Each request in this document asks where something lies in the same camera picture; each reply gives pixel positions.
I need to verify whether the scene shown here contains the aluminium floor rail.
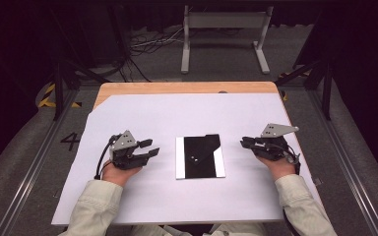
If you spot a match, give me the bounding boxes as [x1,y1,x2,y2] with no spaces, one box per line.
[0,88,80,236]
[308,88,378,236]

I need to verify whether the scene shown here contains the right hand-held gripper cable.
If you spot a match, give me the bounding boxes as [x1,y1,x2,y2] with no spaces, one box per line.
[283,146,302,175]

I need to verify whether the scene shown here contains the white table sheet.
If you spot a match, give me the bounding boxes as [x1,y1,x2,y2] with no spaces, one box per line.
[51,92,323,226]

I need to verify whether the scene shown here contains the grey metal stand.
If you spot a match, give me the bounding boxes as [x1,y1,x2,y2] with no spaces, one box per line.
[180,4,275,75]

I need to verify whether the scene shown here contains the person's right hand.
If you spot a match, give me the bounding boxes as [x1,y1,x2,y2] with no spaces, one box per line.
[257,156,297,181]

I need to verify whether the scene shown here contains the black metal stand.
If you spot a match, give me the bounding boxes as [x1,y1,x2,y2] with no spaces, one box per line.
[50,58,112,122]
[275,58,334,121]

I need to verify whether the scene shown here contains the floor cables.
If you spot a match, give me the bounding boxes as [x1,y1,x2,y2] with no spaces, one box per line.
[117,28,185,83]

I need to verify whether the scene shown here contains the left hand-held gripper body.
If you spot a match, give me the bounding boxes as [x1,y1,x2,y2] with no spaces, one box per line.
[108,130,152,171]

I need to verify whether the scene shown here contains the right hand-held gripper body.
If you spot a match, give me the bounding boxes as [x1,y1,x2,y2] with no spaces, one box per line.
[254,123,300,162]

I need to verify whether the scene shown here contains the person's left hand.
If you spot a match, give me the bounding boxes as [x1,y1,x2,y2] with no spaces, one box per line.
[101,160,143,187]

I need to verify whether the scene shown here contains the black and white box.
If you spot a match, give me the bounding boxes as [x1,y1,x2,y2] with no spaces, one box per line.
[175,133,226,180]

